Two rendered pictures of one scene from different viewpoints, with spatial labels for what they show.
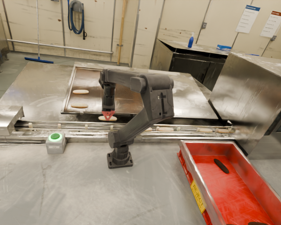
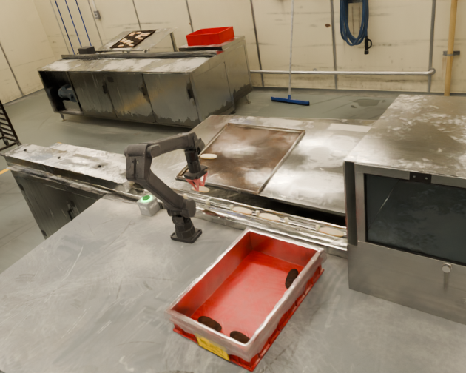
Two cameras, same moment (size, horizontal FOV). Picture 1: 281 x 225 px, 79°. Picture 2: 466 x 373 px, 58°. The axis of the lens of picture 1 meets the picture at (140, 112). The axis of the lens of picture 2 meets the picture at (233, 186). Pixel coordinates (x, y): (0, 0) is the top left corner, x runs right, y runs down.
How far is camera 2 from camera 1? 1.38 m
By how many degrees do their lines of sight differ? 48
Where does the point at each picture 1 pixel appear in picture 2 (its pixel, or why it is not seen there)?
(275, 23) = not seen: outside the picture
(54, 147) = (143, 208)
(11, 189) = (103, 230)
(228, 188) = (263, 300)
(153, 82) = (130, 150)
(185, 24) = not seen: outside the picture
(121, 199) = (154, 263)
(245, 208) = (253, 322)
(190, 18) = not seen: outside the picture
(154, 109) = (128, 171)
